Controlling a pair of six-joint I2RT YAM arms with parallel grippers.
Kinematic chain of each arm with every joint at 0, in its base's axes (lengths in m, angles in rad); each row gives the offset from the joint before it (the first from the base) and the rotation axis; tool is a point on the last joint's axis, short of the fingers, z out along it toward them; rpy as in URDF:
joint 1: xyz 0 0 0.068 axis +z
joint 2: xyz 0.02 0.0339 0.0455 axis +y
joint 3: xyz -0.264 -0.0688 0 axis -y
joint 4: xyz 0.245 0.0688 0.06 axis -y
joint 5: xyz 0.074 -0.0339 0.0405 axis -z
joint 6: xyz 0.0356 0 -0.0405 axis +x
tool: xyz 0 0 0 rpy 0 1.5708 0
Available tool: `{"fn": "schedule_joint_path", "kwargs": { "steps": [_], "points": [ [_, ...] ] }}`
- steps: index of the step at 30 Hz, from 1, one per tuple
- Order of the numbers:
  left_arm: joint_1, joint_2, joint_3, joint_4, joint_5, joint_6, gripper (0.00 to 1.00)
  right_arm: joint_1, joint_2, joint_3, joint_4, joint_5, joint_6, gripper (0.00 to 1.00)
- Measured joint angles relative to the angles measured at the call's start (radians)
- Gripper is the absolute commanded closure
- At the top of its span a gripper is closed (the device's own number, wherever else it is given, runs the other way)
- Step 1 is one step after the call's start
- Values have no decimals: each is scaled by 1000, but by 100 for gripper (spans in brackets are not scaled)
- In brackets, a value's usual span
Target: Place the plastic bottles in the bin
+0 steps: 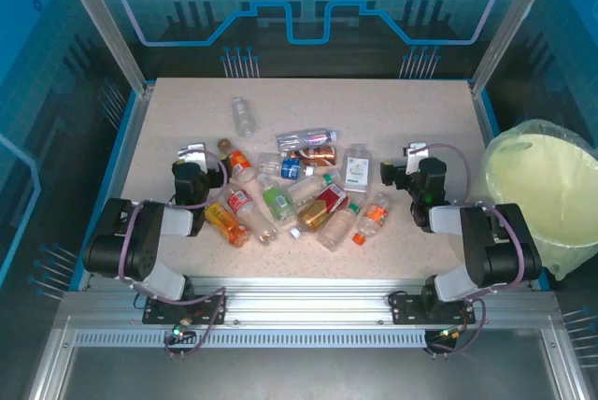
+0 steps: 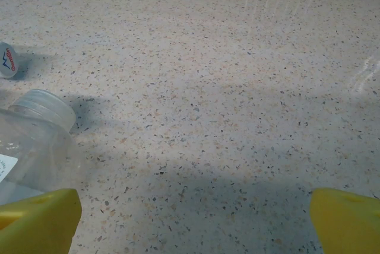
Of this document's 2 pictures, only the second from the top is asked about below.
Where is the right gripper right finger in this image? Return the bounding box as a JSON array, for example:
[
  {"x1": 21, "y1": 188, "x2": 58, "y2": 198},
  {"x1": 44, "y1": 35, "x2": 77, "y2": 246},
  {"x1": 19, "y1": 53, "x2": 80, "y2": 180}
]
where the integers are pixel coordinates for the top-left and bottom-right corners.
[{"x1": 308, "y1": 188, "x2": 380, "y2": 254}]

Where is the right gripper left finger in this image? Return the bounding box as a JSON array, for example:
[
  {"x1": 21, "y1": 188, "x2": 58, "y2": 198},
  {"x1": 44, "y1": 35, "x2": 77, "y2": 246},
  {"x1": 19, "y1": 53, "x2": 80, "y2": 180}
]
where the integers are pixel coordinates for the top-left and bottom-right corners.
[{"x1": 0, "y1": 188, "x2": 83, "y2": 254}]

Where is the clear bottle with clear cap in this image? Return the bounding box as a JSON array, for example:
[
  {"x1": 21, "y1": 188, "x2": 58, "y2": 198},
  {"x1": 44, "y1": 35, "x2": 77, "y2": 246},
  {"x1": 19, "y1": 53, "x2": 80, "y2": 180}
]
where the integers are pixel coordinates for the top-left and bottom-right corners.
[{"x1": 0, "y1": 88, "x2": 86, "y2": 207}]

